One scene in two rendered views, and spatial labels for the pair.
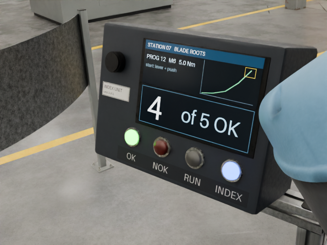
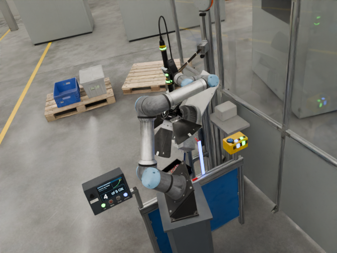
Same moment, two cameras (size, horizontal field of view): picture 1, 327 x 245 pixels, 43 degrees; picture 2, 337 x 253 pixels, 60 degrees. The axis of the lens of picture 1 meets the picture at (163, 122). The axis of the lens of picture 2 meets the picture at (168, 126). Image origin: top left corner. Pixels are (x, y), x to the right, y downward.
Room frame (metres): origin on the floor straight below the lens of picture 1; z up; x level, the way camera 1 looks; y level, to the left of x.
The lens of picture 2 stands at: (-0.59, 0.84, 2.50)
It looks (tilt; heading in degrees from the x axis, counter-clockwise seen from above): 36 degrees down; 302
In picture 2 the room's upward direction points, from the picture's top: 12 degrees counter-clockwise
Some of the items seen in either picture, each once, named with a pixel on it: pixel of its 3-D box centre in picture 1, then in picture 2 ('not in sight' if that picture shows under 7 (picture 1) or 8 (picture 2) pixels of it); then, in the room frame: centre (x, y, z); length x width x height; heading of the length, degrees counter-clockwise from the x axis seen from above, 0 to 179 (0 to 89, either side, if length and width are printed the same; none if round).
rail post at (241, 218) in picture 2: not in sight; (240, 196); (-0.13, -0.85, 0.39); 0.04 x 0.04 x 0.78; 51
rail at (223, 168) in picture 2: not in sight; (193, 184); (0.14, -0.51, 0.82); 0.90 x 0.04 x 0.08; 51
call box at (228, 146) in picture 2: not in sight; (235, 143); (-0.11, -0.82, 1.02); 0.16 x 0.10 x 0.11; 51
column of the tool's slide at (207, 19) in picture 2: not in sight; (212, 101); (0.30, -1.54, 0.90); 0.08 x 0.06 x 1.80; 176
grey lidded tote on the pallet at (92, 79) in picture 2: not in sight; (94, 81); (2.93, -2.70, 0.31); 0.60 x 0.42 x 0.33; 131
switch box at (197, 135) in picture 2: not in sight; (202, 133); (0.32, -1.22, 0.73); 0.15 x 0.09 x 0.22; 51
